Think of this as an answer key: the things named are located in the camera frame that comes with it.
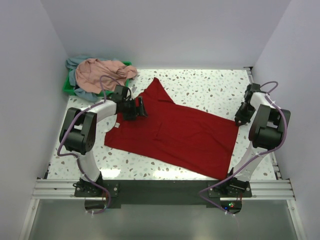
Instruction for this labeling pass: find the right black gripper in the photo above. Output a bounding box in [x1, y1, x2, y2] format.
[234, 101, 256, 126]

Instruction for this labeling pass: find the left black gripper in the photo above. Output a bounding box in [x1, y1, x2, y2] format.
[122, 96, 147, 121]

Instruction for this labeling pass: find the red t shirt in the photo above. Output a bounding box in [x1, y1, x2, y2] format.
[104, 78, 239, 180]

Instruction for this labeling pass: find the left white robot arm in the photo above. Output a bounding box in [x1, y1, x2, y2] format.
[57, 85, 148, 196]

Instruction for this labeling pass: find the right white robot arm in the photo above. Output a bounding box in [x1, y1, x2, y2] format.
[222, 83, 291, 197]

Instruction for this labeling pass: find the pink t shirt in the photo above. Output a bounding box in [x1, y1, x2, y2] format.
[75, 58, 138, 94]

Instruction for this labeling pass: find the green plastic bin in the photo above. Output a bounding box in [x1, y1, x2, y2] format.
[61, 60, 133, 98]

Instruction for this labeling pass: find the light blue t shirt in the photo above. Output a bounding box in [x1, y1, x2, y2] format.
[65, 55, 98, 103]

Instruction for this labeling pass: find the aluminium frame rail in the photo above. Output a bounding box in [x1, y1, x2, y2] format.
[18, 162, 305, 240]

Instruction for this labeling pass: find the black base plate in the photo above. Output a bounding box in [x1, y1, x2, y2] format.
[73, 178, 253, 214]

